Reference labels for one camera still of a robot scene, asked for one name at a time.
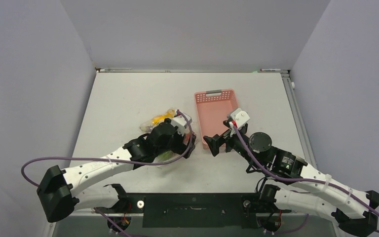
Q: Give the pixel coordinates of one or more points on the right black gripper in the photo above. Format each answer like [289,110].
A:
[215,141]

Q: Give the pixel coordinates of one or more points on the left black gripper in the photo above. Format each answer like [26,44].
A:
[180,146]

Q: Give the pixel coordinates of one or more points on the yellow bell pepper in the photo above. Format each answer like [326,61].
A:
[160,118]

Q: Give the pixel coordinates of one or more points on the green grapes bunch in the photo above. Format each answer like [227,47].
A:
[166,156]

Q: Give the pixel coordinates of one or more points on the clear zip top bag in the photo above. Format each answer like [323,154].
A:
[146,129]

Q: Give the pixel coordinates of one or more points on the pink plastic basket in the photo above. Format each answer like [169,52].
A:
[212,109]

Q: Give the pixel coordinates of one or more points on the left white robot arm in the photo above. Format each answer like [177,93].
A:
[62,191]

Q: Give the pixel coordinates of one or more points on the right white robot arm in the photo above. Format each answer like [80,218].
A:
[352,210]

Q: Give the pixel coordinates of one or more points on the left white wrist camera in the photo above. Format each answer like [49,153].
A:
[181,122]

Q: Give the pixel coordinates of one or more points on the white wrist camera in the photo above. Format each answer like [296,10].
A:
[181,122]
[238,117]

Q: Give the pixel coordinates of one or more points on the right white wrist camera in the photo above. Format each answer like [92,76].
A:
[238,117]

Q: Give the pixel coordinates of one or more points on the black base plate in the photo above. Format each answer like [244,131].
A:
[195,210]

